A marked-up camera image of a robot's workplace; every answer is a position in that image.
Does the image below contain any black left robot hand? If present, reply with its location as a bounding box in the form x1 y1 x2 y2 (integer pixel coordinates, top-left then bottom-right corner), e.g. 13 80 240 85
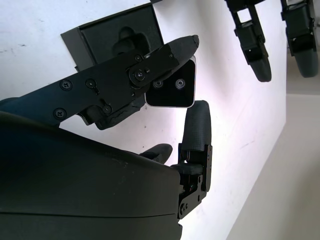
223 0 318 83

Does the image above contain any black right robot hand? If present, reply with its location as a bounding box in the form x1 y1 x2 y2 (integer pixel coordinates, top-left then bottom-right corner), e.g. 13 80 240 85
0 34 214 240

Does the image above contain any small silver black camera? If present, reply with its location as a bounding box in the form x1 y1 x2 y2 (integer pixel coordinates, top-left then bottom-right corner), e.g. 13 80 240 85
144 56 197 109

